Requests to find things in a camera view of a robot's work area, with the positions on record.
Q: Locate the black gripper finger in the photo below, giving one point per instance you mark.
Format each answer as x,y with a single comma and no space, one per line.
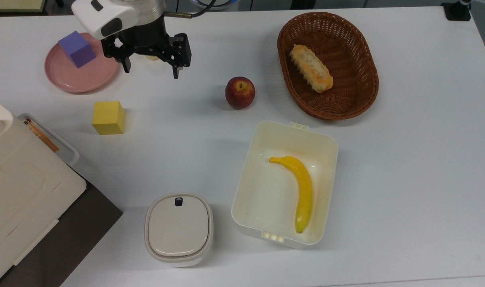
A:
180,52
122,56

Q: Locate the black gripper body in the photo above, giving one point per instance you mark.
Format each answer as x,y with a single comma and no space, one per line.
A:
144,38

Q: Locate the yellow cube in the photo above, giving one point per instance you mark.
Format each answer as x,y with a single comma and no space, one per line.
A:
108,118

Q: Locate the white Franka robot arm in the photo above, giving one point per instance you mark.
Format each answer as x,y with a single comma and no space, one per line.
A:
107,14

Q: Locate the purple cube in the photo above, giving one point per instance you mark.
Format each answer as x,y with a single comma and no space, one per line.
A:
78,50

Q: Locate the pink round plate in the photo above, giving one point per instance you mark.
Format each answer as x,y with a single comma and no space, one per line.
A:
73,77

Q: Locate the red apple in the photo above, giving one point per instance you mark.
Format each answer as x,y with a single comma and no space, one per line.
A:
240,93

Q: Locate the pale long bread roll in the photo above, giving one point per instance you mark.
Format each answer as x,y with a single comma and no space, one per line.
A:
311,68

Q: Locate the cream open plastic container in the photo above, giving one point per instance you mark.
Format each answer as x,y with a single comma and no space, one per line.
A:
266,191

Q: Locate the cream plastic cabinet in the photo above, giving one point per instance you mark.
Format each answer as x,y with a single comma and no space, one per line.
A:
23,191

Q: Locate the small white lidded bin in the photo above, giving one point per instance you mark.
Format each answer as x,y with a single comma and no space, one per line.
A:
178,229

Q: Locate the brown wicker basket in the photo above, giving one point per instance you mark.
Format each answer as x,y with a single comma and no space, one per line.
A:
354,91

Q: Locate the yellow banana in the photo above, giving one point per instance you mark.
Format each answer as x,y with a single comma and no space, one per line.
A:
304,187

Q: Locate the dark brown drawer box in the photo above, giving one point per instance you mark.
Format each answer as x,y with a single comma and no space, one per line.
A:
79,235

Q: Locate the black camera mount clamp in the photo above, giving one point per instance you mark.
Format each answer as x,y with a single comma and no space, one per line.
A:
457,11

